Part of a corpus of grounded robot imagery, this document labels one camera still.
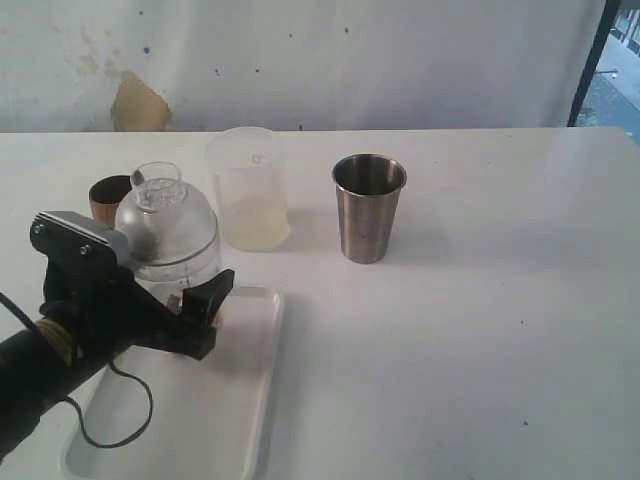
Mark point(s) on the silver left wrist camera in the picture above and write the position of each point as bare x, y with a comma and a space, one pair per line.
89, 229

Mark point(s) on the wooden cubes and gold coins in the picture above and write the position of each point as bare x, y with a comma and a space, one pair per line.
174, 304

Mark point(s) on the translucent frosted plastic cup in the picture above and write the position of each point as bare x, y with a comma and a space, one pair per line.
247, 171

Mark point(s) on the clear graduated shaker cup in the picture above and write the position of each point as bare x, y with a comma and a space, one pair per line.
165, 285

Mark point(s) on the dark window frame post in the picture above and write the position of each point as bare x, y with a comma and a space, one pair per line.
605, 24

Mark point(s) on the clear strainer lid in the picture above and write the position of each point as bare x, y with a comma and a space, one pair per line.
171, 228

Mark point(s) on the white rectangular tray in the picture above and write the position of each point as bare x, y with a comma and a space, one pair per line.
206, 417

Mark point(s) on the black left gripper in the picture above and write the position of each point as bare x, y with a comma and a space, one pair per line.
99, 303

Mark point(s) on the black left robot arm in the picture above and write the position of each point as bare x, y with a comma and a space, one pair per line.
40, 367

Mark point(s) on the stainless steel cup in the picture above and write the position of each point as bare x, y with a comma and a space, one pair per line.
368, 188

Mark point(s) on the brown wooden cup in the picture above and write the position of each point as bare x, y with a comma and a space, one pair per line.
105, 197

